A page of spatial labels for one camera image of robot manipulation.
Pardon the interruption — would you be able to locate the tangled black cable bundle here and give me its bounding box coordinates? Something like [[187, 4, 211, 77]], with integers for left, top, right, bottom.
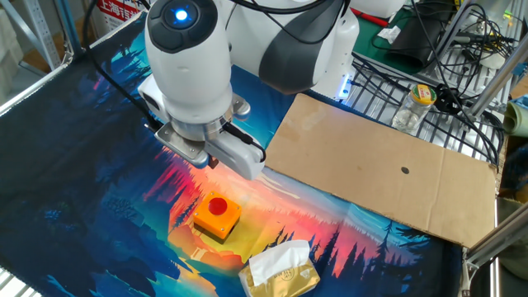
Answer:
[[350, 0, 519, 166]]

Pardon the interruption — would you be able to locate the gold tissue pack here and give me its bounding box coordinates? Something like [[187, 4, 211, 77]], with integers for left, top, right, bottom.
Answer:
[[238, 239, 322, 297]]

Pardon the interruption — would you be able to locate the pale green roll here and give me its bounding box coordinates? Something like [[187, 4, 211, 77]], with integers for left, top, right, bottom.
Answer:
[[502, 101, 528, 138]]

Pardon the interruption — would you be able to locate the printed sunset landscape mat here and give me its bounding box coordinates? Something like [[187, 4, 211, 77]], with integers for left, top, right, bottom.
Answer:
[[0, 11, 463, 297]]

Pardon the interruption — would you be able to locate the flat brown cardboard sheet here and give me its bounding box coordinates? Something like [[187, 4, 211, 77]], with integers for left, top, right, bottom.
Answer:
[[263, 92, 499, 248]]

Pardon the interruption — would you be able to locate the glass jar with yellow lid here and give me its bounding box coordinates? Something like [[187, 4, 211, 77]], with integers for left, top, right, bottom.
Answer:
[[390, 84, 437, 136]]

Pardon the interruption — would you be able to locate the slanted aluminium profile bar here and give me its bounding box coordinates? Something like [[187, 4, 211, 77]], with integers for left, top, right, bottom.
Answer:
[[468, 39, 528, 119]]

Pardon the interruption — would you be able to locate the black fabric pouch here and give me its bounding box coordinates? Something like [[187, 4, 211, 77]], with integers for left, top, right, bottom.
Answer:
[[385, 14, 449, 71]]

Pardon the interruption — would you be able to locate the grey slotted rack upright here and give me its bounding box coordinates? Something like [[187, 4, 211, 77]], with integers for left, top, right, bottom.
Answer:
[[0, 0, 63, 71]]

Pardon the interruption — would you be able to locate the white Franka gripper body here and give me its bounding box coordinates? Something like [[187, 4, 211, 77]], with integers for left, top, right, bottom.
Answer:
[[137, 75, 267, 182]]

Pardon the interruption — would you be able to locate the red marker pen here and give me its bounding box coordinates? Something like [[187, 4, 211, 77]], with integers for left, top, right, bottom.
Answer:
[[350, 7, 391, 28]]

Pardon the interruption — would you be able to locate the orange box with red button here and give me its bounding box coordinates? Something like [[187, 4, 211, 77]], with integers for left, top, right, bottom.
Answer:
[[191, 190, 243, 241]]

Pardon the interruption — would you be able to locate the red and white printed sign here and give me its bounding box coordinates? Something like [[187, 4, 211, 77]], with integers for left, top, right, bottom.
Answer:
[[93, 0, 152, 34]]

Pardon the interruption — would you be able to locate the green cutting mat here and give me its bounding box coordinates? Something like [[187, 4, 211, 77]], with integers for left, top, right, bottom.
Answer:
[[352, 7, 417, 75]]

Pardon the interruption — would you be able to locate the aluminium frame rail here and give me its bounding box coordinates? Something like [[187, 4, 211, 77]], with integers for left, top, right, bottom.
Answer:
[[461, 201, 528, 269]]

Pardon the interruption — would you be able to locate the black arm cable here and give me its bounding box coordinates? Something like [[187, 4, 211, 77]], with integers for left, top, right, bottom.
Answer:
[[82, 0, 351, 134]]

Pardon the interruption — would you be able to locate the black plug adapter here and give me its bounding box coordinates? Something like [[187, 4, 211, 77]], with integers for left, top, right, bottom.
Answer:
[[432, 83, 465, 116]]

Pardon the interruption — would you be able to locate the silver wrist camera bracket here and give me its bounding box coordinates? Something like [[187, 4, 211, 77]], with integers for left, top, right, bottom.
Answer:
[[153, 93, 252, 169]]

